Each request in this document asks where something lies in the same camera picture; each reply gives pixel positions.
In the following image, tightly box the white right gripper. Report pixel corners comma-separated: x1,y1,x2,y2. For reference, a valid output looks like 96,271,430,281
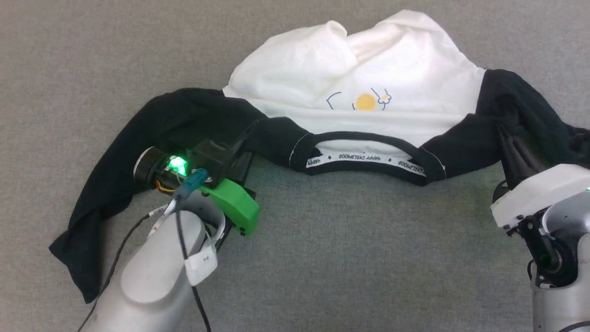
490,163,590,230

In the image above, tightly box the thick black cable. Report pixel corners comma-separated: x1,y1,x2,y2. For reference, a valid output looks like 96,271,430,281
174,196,212,332

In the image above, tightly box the white shirt with black sleeves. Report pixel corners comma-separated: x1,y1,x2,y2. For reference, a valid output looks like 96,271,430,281
48,9,590,305

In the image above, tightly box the white cable clip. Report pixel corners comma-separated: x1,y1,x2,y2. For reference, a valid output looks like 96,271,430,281
184,233,218,286

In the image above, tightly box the teal cable connector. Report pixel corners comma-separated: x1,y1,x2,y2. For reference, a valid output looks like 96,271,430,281
174,168,209,200

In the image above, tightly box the thin black cable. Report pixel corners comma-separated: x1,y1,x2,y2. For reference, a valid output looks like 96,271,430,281
78,210,162,332

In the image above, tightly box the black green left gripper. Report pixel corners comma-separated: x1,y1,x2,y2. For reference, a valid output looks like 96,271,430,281
193,120,260,237

